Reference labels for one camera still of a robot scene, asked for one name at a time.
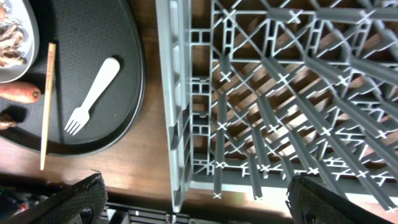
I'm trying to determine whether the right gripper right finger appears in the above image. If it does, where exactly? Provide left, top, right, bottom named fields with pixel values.
left=286, top=175, right=388, bottom=224

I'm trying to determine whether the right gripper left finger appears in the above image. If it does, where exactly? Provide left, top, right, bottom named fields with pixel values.
left=6, top=173, right=108, bottom=224

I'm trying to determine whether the food scraps pile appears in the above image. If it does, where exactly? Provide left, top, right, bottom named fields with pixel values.
left=1, top=1, right=26, bottom=68

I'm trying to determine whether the grey plate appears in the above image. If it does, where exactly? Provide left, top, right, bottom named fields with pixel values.
left=1, top=0, right=39, bottom=83

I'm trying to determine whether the grey dishwasher rack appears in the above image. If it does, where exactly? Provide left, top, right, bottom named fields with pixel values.
left=155, top=0, right=397, bottom=212

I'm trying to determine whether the white plastic fork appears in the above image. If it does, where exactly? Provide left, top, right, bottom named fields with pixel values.
left=64, top=57, right=121, bottom=136

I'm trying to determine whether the ginger root piece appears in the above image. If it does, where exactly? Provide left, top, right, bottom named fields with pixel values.
left=0, top=113, right=17, bottom=131

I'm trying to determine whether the orange carrot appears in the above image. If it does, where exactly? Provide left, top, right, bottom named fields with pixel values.
left=1, top=82, right=41, bottom=103

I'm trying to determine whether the wooden chopstick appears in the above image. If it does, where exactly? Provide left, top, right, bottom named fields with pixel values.
left=40, top=42, right=57, bottom=170

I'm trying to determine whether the round black serving tray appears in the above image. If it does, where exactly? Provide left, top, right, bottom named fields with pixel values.
left=1, top=0, right=146, bottom=156

